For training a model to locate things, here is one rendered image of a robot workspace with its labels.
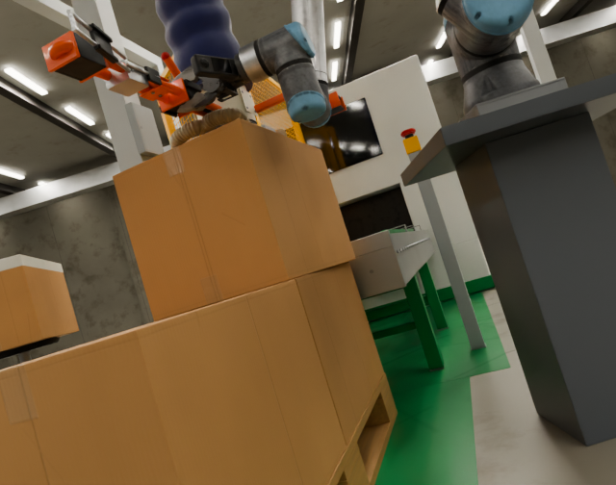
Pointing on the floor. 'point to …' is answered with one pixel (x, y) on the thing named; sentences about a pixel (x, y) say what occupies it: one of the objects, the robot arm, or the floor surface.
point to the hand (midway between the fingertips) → (175, 96)
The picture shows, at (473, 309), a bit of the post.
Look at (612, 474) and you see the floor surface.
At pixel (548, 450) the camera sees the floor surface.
